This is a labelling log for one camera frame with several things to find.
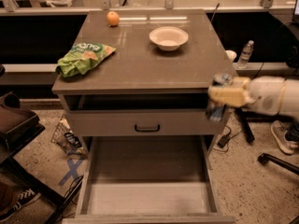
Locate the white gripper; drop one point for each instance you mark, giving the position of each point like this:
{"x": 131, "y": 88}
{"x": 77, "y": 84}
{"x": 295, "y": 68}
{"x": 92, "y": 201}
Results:
{"x": 266, "y": 94}

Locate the redbull can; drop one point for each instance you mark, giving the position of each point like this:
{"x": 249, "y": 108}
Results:
{"x": 215, "y": 110}

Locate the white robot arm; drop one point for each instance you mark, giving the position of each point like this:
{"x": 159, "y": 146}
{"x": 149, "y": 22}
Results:
{"x": 289, "y": 100}

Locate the grey drawer cabinet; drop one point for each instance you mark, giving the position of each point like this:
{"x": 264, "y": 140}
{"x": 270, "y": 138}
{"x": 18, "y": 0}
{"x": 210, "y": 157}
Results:
{"x": 140, "y": 76}

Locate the open grey middle drawer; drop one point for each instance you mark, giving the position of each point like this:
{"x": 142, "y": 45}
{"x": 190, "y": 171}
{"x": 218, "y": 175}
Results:
{"x": 148, "y": 180}

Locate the closed grey top drawer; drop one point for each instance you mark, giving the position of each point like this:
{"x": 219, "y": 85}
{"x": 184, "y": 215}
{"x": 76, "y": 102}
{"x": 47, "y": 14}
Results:
{"x": 122, "y": 123}

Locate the black table leg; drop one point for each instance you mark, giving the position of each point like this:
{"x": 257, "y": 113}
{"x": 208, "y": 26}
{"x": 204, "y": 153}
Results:
{"x": 246, "y": 128}

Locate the white paper cup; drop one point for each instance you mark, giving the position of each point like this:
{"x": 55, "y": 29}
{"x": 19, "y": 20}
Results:
{"x": 231, "y": 55}

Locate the clear plastic water bottle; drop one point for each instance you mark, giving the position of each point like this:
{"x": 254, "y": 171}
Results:
{"x": 245, "y": 55}

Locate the black power adapter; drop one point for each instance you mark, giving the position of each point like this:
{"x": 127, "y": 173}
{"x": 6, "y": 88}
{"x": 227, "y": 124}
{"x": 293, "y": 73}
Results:
{"x": 223, "y": 141}

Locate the grey sneaker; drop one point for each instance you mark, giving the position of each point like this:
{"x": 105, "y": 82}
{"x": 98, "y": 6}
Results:
{"x": 286, "y": 140}

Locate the black chair base leg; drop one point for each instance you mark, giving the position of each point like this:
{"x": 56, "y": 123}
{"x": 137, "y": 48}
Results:
{"x": 264, "y": 158}

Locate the white paper bowl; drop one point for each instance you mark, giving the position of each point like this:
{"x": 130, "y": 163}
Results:
{"x": 168, "y": 38}

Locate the orange fruit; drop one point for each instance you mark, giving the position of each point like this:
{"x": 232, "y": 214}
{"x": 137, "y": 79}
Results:
{"x": 113, "y": 18}

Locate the green chip bag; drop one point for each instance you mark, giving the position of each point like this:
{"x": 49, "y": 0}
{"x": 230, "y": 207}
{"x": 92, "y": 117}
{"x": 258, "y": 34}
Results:
{"x": 82, "y": 58}

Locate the dark brown chair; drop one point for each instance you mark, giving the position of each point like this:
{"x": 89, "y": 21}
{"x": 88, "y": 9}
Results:
{"x": 18, "y": 126}

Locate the black white sneaker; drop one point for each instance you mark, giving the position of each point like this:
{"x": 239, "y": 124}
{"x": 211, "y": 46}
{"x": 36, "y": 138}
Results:
{"x": 11, "y": 202}

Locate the black drawer handle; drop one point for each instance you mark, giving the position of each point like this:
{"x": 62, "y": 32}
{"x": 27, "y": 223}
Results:
{"x": 140, "y": 129}

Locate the wire basket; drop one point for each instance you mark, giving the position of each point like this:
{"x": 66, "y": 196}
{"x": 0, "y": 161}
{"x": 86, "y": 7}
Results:
{"x": 64, "y": 138}

